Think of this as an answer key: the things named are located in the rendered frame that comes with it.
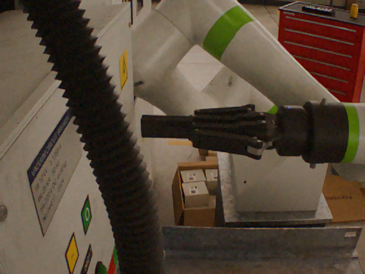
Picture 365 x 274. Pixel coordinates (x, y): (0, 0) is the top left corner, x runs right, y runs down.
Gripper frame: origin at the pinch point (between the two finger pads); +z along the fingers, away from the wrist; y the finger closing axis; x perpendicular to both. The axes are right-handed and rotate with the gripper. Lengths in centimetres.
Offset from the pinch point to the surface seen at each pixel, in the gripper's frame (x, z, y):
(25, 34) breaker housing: 16.1, 16.7, -6.9
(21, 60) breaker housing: 16.1, 12.5, -17.1
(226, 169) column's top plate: -48, -13, 62
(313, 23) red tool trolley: -37, -86, 242
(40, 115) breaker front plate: 15.3, 6.2, -27.7
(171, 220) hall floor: -123, 10, 121
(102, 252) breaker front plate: -8.4, 6.3, -17.9
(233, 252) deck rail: -38.0, -13.3, 12.9
